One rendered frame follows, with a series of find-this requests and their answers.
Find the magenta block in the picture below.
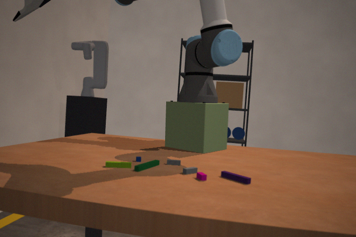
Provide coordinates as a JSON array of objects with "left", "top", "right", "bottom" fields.
[{"left": 196, "top": 172, "right": 207, "bottom": 181}]

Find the purple rod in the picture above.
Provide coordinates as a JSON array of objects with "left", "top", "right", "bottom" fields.
[{"left": 221, "top": 171, "right": 251, "bottom": 184}]

